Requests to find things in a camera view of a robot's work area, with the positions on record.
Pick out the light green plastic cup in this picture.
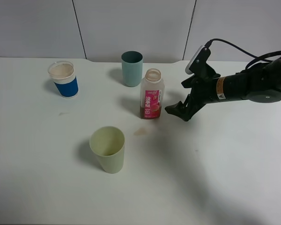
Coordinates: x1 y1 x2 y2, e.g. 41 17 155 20
89 126 125 174

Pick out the clear pink-label drink bottle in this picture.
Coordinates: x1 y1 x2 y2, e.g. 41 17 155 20
140 68 165 120

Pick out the black camera cable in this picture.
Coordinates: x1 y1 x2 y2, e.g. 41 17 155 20
205 38 281 68

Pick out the teal plastic cup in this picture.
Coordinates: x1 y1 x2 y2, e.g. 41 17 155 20
121 51 143 87

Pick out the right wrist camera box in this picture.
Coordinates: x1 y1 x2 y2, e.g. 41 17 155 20
185 45 211 75

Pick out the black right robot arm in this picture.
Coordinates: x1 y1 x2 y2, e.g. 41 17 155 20
165 40 281 121

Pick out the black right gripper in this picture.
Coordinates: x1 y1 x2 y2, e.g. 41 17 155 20
165 61 220 121

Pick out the blue sleeved clear cup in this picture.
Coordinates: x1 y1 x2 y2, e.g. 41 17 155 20
48 61 79 98

